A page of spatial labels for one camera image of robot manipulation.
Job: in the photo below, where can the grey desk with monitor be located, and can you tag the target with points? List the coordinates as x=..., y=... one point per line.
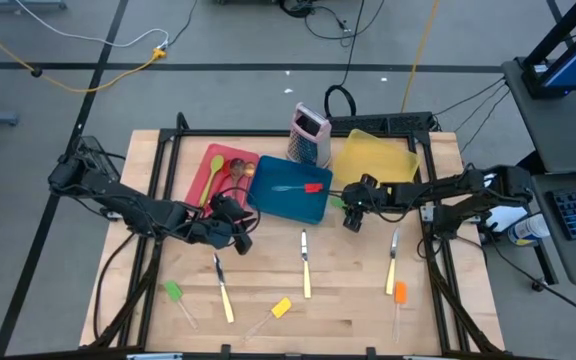
x=558, y=130

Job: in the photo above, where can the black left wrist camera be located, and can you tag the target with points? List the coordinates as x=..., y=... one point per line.
x=243, y=244

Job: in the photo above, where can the black aluminium table frame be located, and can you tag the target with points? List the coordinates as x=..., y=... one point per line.
x=218, y=133

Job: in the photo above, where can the white bottle blue label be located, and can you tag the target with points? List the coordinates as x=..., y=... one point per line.
x=530, y=229

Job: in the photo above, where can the red silicone spoon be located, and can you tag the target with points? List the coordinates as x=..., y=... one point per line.
x=224, y=175

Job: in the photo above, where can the blue plastic tray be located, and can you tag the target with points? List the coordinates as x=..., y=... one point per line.
x=288, y=210

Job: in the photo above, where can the green silicone spoon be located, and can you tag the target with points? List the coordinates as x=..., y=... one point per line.
x=216, y=163

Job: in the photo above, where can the silver metal spoon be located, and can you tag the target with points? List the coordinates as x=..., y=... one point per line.
x=237, y=166

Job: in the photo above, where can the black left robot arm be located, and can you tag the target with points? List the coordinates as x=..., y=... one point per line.
x=133, y=205

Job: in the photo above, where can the white paper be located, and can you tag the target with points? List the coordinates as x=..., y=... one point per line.
x=505, y=217

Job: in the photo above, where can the pink plastic tray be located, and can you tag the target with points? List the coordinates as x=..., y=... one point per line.
x=233, y=150

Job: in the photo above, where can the yellow plastic tray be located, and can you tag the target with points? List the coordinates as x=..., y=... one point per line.
x=378, y=160

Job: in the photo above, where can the silver mounting plate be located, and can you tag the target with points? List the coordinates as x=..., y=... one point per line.
x=429, y=214

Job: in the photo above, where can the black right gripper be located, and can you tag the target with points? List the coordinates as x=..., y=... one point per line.
x=363, y=196

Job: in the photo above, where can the copper metal spoon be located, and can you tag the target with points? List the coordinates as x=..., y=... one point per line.
x=250, y=169

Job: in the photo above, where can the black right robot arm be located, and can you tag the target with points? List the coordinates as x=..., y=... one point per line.
x=433, y=190

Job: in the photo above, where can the pink-topped metal box grater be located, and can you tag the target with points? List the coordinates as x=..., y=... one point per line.
x=300, y=147

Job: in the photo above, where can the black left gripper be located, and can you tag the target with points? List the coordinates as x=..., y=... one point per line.
x=230, y=225

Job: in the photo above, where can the black perforated power box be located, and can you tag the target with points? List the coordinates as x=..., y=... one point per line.
x=410, y=122
x=358, y=124

